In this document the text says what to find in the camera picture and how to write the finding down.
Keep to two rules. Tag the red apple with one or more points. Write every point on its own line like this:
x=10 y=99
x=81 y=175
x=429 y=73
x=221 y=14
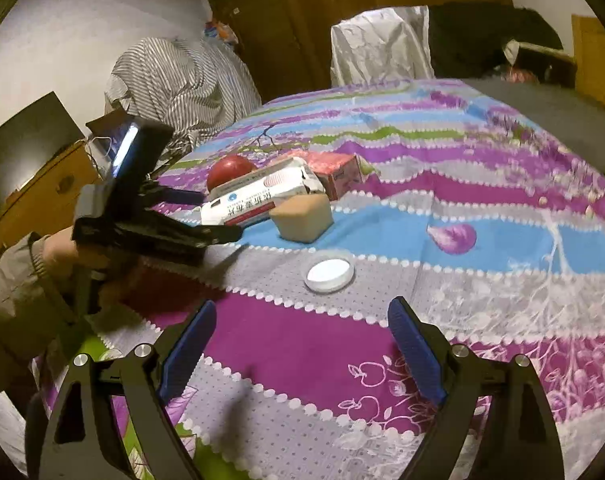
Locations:
x=228 y=168

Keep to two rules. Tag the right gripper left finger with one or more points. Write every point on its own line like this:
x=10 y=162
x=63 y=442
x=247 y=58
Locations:
x=83 y=441

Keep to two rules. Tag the silver fabric covered chair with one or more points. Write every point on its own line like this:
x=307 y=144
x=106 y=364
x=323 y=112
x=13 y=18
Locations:
x=381 y=45

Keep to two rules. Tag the wooden headboard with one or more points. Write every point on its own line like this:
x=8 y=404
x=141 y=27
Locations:
x=589 y=52

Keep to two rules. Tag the clear round plastic lid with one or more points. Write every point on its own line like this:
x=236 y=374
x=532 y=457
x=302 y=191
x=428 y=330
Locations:
x=328 y=271

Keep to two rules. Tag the colourful striped bed sheet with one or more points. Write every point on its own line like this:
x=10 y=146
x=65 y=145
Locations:
x=483 y=204

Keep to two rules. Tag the black flat television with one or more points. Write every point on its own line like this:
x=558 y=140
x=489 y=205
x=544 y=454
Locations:
x=30 y=139

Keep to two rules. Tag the beige sponge block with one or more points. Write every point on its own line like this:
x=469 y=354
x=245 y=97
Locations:
x=303 y=218

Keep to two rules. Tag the pink cardboard box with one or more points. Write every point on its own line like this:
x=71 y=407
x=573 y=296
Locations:
x=339 y=173

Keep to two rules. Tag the dark wooden door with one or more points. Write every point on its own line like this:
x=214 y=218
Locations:
x=267 y=44

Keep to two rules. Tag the white medicine tablet box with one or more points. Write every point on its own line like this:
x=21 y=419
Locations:
x=248 y=199

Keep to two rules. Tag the grey striped draped cloth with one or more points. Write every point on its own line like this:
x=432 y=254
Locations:
x=197 y=87

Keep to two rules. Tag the wooden chest of drawers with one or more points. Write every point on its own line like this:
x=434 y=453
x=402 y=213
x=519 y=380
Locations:
x=46 y=203

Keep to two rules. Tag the person's left hand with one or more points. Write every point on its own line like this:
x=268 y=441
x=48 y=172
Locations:
x=62 y=257

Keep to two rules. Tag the black draped clothing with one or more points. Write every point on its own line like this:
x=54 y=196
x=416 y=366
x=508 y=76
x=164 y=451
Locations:
x=467 y=39

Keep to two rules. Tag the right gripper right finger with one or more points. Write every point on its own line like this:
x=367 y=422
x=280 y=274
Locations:
x=520 y=439

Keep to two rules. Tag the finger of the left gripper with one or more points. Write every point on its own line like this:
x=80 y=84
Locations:
x=211 y=235
x=157 y=194

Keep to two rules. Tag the grey sleeved left forearm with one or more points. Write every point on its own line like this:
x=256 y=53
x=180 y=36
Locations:
x=32 y=310

